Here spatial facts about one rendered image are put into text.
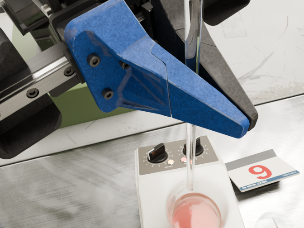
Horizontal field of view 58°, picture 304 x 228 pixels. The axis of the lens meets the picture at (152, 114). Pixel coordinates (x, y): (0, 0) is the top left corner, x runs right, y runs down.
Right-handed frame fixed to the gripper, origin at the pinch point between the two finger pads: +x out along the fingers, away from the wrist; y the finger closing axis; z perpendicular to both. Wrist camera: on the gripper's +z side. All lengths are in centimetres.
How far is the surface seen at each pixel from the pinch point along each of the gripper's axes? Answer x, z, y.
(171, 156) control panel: -9.1, -29.4, 4.2
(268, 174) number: 1.6, -31.6, 13.9
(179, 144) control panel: -10.6, -30.9, 7.0
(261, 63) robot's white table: -15, -34, 33
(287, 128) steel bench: -2.1, -34.6, 24.3
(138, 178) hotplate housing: -9.0, -27.7, -2.0
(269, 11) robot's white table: -25, -34, 47
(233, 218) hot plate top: 3.3, -25.9, 3.8
